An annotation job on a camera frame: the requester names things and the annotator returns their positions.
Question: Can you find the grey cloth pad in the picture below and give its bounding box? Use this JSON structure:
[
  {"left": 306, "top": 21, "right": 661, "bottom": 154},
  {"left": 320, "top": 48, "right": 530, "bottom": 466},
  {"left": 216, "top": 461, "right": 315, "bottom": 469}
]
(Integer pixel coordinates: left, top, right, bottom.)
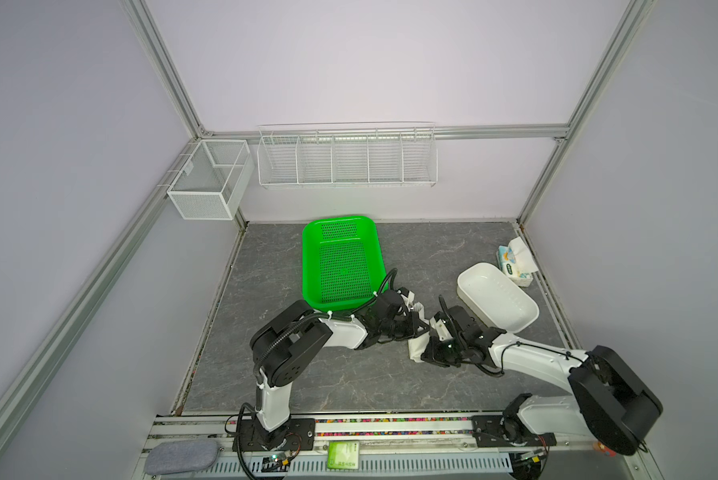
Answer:
[{"left": 144, "top": 439, "right": 220, "bottom": 476}]

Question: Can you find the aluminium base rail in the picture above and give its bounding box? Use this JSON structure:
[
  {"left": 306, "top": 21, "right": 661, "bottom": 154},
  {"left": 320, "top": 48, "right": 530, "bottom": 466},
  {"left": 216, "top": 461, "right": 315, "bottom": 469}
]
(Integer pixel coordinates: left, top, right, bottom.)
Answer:
[{"left": 142, "top": 412, "right": 617, "bottom": 456}]

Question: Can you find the white slotted cable duct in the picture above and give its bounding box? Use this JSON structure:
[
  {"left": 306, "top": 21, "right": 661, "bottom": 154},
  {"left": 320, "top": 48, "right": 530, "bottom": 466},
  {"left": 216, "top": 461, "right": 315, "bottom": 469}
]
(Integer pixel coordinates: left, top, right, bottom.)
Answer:
[{"left": 205, "top": 452, "right": 513, "bottom": 478}]

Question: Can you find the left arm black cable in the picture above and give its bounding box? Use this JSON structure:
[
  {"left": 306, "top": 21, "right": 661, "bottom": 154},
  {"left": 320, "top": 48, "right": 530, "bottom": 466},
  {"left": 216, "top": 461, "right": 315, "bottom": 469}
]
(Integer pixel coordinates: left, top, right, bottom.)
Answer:
[{"left": 334, "top": 267, "right": 400, "bottom": 316}]

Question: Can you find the small white mesh basket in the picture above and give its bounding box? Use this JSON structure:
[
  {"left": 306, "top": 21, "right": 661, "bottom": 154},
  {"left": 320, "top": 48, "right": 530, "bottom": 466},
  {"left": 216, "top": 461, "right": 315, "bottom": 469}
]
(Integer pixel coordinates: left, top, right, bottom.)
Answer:
[{"left": 167, "top": 139, "right": 255, "bottom": 221}]

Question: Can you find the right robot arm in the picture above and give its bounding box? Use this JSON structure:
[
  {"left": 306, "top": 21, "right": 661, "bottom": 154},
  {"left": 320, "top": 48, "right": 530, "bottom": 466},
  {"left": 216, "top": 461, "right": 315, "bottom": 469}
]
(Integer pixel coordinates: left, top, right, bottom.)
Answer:
[{"left": 412, "top": 307, "right": 664, "bottom": 456}]

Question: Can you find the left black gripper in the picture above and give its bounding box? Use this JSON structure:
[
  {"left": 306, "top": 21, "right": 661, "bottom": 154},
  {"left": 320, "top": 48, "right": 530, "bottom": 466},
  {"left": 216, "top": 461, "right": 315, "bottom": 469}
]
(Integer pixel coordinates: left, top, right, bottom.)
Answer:
[{"left": 380, "top": 312, "right": 431, "bottom": 341}]

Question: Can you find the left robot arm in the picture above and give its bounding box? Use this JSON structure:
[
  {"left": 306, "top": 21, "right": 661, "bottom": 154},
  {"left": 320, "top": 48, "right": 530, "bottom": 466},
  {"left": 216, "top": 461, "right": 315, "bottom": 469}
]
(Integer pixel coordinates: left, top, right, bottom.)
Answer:
[{"left": 250, "top": 288, "right": 430, "bottom": 450}]

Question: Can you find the white paper napkin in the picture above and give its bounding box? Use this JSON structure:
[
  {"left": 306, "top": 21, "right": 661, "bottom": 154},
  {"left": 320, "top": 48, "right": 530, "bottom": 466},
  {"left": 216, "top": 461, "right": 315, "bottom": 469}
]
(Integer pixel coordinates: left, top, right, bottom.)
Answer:
[{"left": 407, "top": 302, "right": 432, "bottom": 363}]

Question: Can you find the long white wire shelf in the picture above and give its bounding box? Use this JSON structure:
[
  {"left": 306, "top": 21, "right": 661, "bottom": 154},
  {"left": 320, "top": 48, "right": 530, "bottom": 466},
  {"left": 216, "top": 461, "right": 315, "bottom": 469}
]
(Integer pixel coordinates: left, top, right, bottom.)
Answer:
[{"left": 258, "top": 122, "right": 439, "bottom": 188}]

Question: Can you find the green perforated plastic basket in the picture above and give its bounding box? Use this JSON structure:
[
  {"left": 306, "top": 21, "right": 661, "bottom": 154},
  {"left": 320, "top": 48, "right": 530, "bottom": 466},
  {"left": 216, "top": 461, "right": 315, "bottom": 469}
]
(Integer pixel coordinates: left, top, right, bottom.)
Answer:
[{"left": 302, "top": 216, "right": 387, "bottom": 312}]

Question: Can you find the tissue pack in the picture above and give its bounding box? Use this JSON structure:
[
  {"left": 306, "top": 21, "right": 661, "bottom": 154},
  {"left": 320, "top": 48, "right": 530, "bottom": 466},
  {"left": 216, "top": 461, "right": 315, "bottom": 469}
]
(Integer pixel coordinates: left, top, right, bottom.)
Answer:
[{"left": 497, "top": 237, "right": 539, "bottom": 288}]

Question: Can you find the white oval plastic tub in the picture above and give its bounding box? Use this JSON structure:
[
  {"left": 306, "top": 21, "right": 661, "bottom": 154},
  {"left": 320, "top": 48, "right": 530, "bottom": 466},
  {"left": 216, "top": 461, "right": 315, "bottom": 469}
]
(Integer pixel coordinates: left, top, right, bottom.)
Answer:
[{"left": 457, "top": 262, "right": 540, "bottom": 333}]

